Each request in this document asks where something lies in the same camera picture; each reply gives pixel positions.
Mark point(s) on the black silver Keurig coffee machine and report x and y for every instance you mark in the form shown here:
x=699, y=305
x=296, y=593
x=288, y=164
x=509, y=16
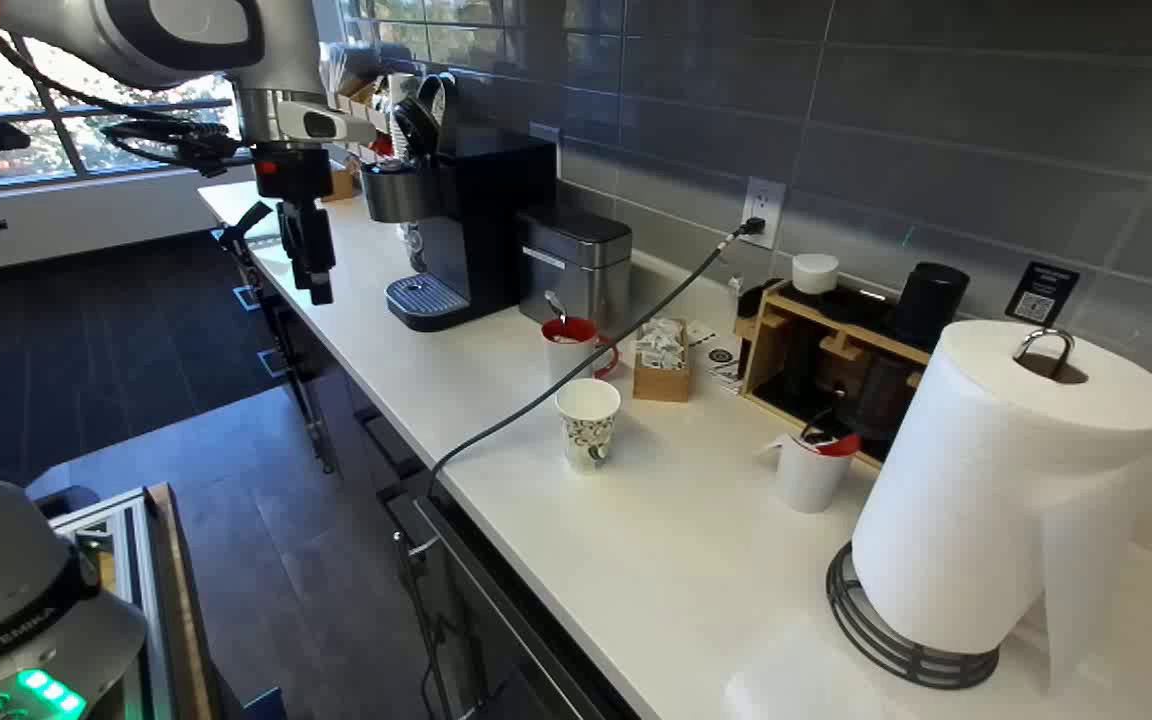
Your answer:
x=470, y=223

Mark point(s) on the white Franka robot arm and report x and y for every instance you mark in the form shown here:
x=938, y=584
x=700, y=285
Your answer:
x=68, y=32

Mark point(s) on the wooden condiment organizer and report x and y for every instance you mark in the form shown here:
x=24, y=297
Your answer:
x=821, y=353

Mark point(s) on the white paper towel roll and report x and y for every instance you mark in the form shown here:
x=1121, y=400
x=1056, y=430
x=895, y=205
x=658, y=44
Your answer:
x=1002, y=492

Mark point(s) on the coffee pod carousel rack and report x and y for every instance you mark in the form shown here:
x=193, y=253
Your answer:
x=401, y=105

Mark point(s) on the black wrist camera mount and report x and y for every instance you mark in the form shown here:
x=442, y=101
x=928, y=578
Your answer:
x=288, y=171

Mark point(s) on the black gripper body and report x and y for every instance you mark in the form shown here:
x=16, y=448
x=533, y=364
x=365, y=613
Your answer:
x=304, y=233

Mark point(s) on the white wall outlet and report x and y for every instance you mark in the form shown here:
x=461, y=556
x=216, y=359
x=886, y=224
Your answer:
x=763, y=211

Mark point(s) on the patterned paper cup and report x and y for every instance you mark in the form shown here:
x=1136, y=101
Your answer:
x=589, y=427

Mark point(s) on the white lid on organizer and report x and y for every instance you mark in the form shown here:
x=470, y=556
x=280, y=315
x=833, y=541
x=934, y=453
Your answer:
x=813, y=272

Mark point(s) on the black cylindrical container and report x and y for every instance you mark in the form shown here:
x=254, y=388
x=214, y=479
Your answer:
x=934, y=301

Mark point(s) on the dark wooden counter cabinet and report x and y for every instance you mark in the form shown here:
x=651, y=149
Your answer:
x=376, y=533

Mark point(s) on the small black QR sign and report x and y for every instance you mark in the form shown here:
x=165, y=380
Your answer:
x=1040, y=295

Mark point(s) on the white cup with red stirrers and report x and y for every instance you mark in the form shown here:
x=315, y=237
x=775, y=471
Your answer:
x=808, y=472

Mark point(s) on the white cup with red item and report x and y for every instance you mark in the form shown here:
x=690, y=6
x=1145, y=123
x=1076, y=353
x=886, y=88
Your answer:
x=571, y=348

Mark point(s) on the small black counter stand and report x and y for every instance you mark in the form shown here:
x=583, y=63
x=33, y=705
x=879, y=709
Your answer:
x=245, y=230

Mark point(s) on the stainless steel box appliance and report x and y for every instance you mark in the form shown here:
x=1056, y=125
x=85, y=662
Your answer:
x=583, y=262

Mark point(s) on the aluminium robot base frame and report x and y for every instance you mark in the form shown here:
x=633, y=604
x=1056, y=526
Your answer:
x=136, y=584

